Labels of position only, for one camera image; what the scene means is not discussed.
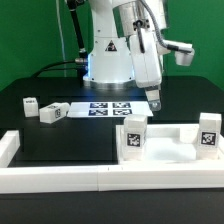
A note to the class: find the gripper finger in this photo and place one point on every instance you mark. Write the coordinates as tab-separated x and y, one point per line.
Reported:
153	97

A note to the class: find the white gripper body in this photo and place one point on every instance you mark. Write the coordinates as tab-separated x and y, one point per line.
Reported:
146	65

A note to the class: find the white square table top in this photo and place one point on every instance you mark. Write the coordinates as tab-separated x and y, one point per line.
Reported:
166	143

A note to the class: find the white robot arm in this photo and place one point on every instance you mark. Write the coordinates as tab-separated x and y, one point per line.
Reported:
129	47

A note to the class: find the white marker sheet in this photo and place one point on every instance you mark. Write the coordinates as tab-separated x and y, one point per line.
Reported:
108	109

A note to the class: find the white U-shaped obstacle fence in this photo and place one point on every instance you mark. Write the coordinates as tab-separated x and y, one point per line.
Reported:
196	174

